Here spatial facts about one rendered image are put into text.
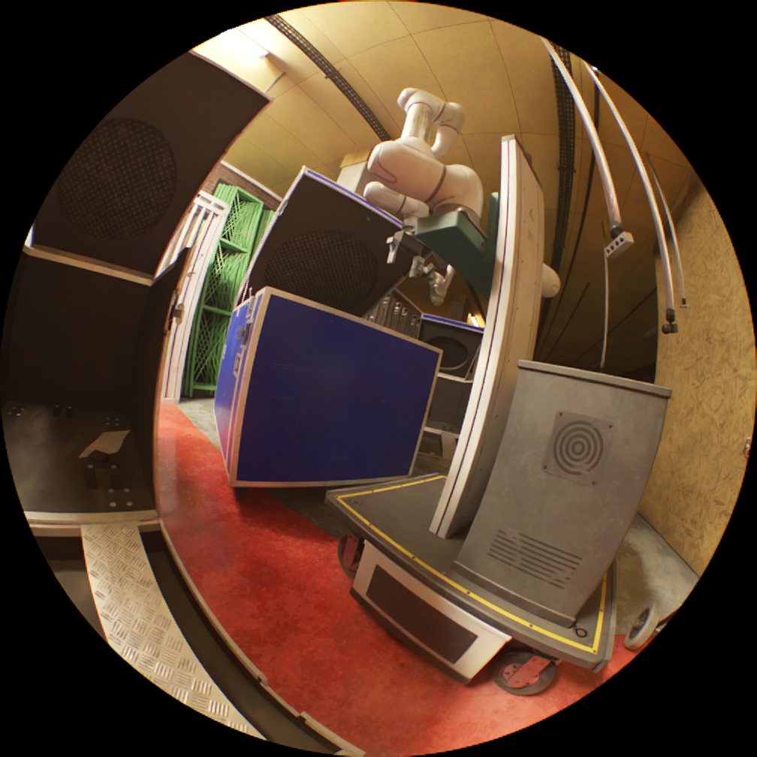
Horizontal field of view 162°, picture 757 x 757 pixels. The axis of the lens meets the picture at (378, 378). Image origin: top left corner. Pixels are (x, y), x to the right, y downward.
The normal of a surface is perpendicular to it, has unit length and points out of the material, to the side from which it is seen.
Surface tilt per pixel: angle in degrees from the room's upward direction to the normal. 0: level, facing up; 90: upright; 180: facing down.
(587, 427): 90
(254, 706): 1
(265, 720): 1
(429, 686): 0
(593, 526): 90
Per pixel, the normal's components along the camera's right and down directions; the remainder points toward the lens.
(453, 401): -0.15, -0.01
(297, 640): 0.23, -0.97
